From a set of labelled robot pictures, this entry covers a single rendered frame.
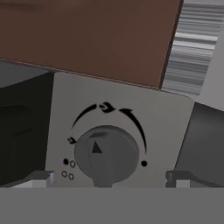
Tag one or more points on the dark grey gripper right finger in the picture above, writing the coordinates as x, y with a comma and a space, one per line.
183, 178

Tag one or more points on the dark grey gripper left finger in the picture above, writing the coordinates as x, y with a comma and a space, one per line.
37, 178

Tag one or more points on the black stove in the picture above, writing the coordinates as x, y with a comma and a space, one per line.
23, 125

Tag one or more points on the grey stove knob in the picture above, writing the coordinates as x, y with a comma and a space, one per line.
106, 154

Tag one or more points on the grey stove control panel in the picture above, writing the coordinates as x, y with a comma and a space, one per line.
122, 99

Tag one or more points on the brown wooden cupboard door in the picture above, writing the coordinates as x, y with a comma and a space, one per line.
96, 35

